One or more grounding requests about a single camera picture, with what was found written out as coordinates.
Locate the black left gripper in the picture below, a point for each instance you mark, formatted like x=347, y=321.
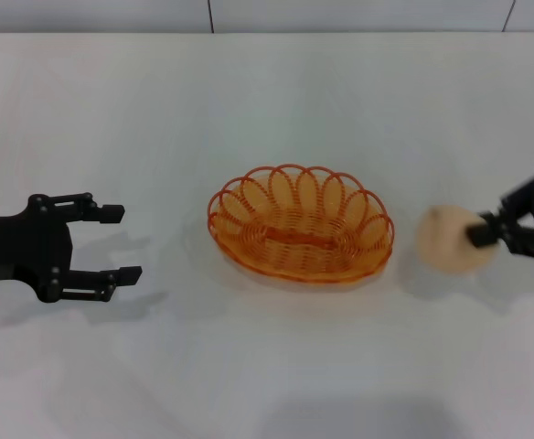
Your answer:
x=20, y=247

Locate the peach soft bread bun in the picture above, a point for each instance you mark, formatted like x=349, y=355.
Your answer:
x=445, y=240

